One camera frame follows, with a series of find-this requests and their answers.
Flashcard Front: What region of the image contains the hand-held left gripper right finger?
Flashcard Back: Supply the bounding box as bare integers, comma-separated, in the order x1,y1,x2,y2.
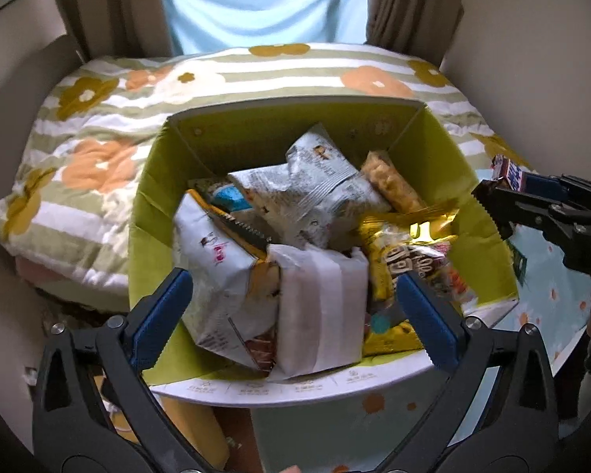
374,271,559,473

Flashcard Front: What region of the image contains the white taped snack packet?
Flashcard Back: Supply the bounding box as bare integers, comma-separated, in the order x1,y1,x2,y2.
266,242,370,380

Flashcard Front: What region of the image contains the green snack packet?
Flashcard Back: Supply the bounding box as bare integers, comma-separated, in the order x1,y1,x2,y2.
509,246,530,287

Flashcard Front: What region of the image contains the striped floral quilt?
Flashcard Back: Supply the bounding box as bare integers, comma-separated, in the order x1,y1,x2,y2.
0,42,533,316

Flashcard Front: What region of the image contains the gold snack packet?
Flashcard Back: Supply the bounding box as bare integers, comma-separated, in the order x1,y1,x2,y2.
357,199,478,356

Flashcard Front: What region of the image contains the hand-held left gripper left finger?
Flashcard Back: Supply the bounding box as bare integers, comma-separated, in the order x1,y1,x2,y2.
32,267,200,473

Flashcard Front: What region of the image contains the white crinkled snack packet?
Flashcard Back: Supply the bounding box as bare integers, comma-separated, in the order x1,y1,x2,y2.
172,192,281,370

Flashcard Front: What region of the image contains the brown curtain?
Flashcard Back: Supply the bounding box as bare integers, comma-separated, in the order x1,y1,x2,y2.
364,0,468,67
46,0,178,60

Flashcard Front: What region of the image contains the brown candy bar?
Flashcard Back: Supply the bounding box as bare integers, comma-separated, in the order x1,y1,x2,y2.
490,154,537,193

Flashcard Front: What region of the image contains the yellow box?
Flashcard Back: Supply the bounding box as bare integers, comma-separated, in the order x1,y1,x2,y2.
93,374,230,471

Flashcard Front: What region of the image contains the grey silver snack packet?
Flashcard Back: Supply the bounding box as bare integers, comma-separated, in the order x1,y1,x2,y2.
227,123,395,250

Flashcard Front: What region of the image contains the light blue daisy sheet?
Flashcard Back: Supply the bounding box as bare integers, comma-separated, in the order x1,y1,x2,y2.
251,168,591,473

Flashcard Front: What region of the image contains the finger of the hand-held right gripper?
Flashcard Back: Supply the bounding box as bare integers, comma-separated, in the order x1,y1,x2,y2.
472,180,567,242
519,172,591,203

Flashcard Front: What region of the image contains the blue label snack packet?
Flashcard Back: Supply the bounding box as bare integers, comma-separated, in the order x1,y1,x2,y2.
190,177,257,212

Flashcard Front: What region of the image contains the yellow snack packet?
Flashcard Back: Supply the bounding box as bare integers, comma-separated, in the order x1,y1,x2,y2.
186,188,271,257

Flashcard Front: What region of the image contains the light blue window cloth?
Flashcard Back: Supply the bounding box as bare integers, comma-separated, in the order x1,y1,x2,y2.
160,0,372,55

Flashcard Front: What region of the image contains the green cardboard box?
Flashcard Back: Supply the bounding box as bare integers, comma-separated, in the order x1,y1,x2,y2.
128,99,520,407

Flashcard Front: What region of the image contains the orange cracker bar packet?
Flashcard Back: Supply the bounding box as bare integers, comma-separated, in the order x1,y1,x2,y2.
362,150,427,215

